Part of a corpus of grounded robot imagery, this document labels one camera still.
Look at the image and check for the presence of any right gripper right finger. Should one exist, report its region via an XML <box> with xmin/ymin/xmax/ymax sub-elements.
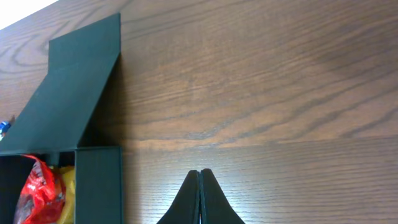
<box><xmin>200</xmin><ymin>169</ymin><xmax>244</xmax><ymax>224</ymax></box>

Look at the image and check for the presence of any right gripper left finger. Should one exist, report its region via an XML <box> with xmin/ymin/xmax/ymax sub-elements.
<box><xmin>157</xmin><ymin>170</ymin><xmax>200</xmax><ymax>224</ymax></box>

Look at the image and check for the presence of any yellow Hacks candy bag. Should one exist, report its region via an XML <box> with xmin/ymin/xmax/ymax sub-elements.
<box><xmin>51</xmin><ymin>166</ymin><xmax>75</xmax><ymax>224</ymax></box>

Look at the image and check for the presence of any red Hacks candy bag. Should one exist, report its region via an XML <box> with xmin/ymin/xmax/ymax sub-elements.
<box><xmin>13</xmin><ymin>155</ymin><xmax>66</xmax><ymax>224</ymax></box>

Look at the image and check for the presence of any black box with hinged lid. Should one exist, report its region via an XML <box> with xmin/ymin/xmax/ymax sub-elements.
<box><xmin>1</xmin><ymin>14</ymin><xmax>123</xmax><ymax>223</ymax></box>

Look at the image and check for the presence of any blue Eclipse mint pack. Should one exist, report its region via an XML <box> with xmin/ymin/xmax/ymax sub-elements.
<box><xmin>0</xmin><ymin>116</ymin><xmax>15</xmax><ymax>141</ymax></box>

